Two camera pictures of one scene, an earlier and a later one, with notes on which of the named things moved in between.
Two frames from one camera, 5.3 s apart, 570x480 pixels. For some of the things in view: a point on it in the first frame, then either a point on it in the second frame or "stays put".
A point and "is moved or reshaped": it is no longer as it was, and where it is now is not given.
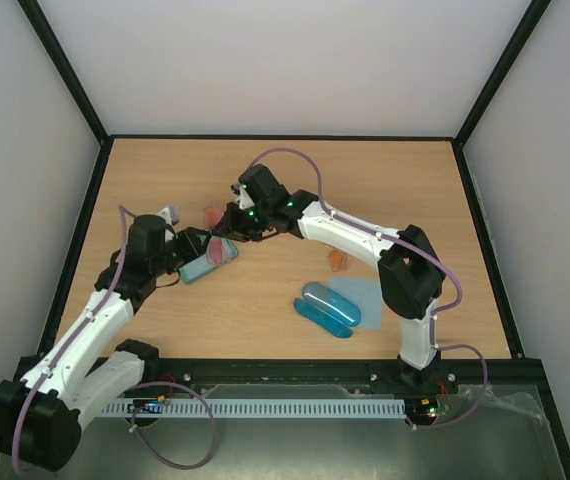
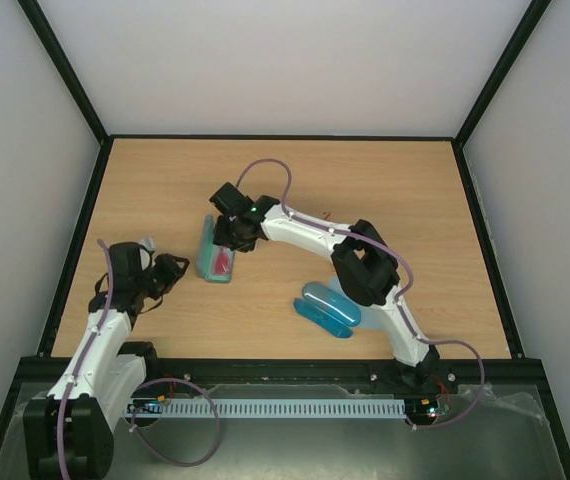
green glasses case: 218,251 is moved or reshaped
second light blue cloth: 366,292 stays put
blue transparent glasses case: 328,310 stays put
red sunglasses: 215,250 → 222,262
